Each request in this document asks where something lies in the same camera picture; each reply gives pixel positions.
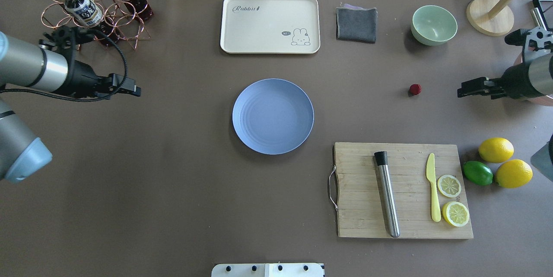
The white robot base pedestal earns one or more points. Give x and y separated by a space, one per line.
269 270

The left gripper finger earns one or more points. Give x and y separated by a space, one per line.
134 91
118 81

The mint green bowl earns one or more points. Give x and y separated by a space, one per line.
433 25

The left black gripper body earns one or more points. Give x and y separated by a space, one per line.
83 79

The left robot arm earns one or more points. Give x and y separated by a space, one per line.
49 69

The cream rabbit tray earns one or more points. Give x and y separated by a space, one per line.
270 27

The yellow plastic knife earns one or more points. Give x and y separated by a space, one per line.
431 177

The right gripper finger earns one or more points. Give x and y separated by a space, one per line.
478 83
473 92

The wooden cup tree stand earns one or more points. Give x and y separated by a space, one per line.
490 17

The whole yellow lemon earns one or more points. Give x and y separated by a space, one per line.
514 173
496 150

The lemon slice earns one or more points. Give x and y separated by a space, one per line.
449 186

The red strawberry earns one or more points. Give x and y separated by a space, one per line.
414 89

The blue plate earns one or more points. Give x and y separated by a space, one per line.
273 116

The steel ice scoop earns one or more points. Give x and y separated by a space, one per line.
537 18

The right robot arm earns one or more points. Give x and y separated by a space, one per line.
530 78

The grey folded cloth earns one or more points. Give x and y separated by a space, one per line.
356 23

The steel muddler black tip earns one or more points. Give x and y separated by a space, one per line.
391 219

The bamboo cutting board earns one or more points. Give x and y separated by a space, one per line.
360 209

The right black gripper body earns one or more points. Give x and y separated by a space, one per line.
515 82

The pink bowl of ice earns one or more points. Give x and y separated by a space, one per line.
543 100

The copper wire bottle rack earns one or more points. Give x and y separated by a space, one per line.
128 25

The green lime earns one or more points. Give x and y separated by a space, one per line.
478 173

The lemon half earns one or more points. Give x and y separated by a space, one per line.
455 213

